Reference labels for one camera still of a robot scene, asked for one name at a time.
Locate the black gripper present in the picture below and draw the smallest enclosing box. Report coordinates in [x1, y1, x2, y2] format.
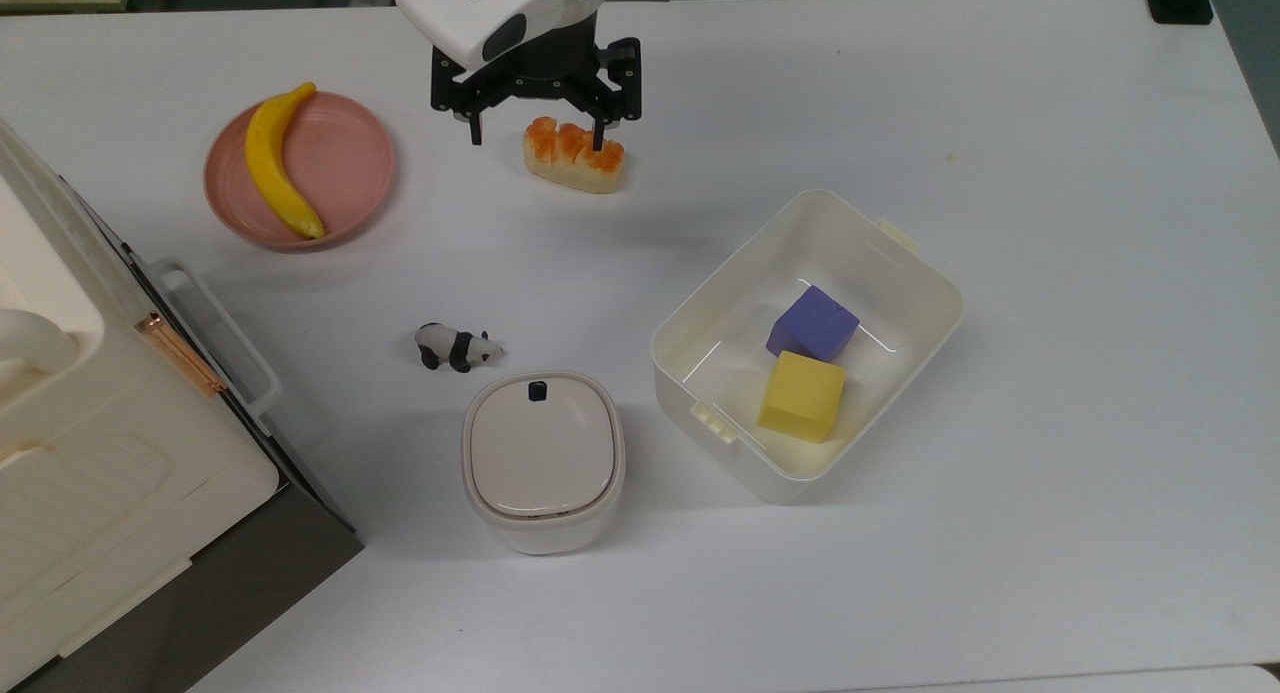
[431, 13, 643, 153]

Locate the white plastic box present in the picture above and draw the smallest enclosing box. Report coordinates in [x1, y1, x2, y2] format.
[649, 187, 967, 507]

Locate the toy bread with orange glaze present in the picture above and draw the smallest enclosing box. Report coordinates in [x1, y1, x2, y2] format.
[522, 115, 628, 195]

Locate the pink plate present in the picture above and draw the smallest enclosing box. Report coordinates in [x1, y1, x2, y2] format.
[203, 90, 398, 253]

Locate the panda toy figure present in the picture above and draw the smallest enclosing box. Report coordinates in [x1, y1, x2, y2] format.
[414, 321, 505, 375]

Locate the yellow toy banana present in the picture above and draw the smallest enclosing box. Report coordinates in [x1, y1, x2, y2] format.
[244, 81, 328, 241]

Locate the purple foam cube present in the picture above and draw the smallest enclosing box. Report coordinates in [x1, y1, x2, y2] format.
[765, 284, 862, 364]

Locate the cream lidded trash bin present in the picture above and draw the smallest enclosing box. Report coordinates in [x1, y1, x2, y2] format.
[460, 370, 628, 557]

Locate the yellow foam cube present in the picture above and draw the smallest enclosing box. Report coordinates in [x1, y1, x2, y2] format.
[756, 350, 848, 445]

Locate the copper cabinet latch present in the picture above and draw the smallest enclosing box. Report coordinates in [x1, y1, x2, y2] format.
[134, 311, 228, 399]

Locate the cream mini oven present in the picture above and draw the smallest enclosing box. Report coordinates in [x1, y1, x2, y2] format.
[0, 118, 366, 693]

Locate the white drawer handle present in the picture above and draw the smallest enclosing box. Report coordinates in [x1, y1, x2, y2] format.
[149, 259, 285, 420]

